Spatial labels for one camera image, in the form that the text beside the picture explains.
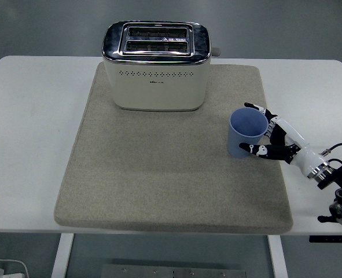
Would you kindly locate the white table leg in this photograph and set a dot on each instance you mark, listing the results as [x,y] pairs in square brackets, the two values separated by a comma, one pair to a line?
[62,255]
[277,257]

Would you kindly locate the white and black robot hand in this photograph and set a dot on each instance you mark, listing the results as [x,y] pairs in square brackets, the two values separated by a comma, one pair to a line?
[306,156]

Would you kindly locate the black table control panel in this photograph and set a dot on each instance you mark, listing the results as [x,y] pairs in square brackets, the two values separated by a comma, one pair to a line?
[332,239]

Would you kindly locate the cream and chrome toaster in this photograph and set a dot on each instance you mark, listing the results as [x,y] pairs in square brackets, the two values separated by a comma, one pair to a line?
[156,89]

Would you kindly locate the blue plastic cup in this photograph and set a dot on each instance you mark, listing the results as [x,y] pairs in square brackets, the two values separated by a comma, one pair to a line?
[237,143]

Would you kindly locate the white power strip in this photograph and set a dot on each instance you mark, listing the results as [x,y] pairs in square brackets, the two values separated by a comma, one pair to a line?
[17,270]

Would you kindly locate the beige fabric mat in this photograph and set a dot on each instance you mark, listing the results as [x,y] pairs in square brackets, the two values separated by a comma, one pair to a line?
[165,179]

